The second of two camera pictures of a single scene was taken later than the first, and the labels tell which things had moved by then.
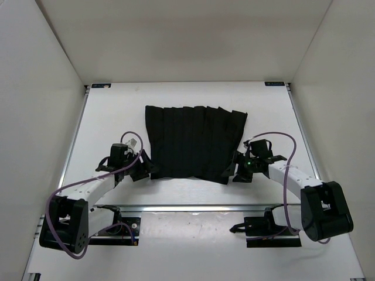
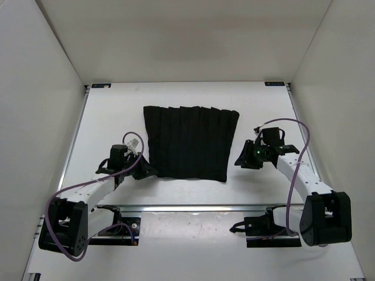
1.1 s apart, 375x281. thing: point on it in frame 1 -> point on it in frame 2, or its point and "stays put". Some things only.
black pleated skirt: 193,141 stays put
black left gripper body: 131,160 stays put
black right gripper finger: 236,167 -> 249,157
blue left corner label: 101,85 stays put
